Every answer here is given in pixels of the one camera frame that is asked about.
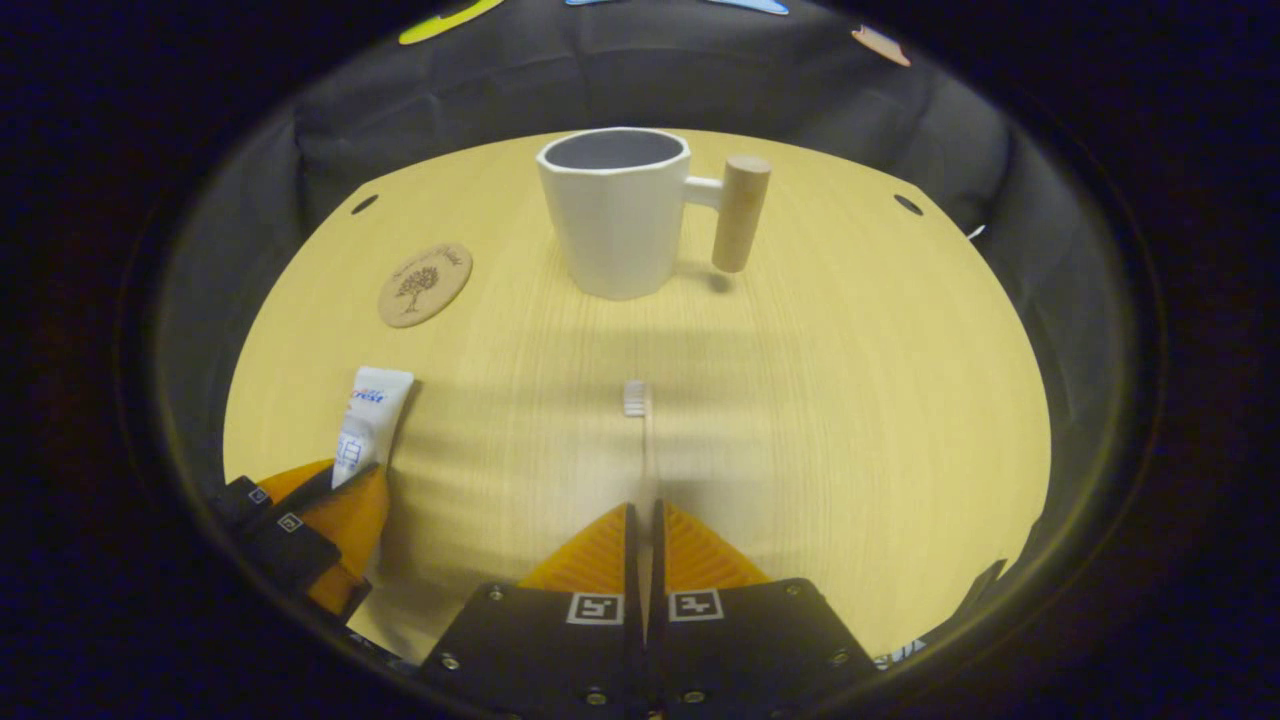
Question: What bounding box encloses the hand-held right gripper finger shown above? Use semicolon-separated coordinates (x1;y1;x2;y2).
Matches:
648;498;883;720
418;502;643;720

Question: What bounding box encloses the black backdrop cloth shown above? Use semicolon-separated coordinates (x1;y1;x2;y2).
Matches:
160;0;1131;561

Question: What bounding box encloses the white cup with wooden handle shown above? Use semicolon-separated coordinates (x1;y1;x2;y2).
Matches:
536;127;773;301

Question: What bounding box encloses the wooden toothbrush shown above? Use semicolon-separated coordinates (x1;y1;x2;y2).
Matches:
622;380;663;601

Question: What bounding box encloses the light wooden desktop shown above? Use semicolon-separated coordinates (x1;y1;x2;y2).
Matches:
222;128;1053;666

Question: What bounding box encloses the round cork coaster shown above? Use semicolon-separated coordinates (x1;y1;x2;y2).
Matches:
378;243;473;329

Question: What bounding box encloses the white toothpaste tube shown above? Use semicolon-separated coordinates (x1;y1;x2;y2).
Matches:
332;366;415;491

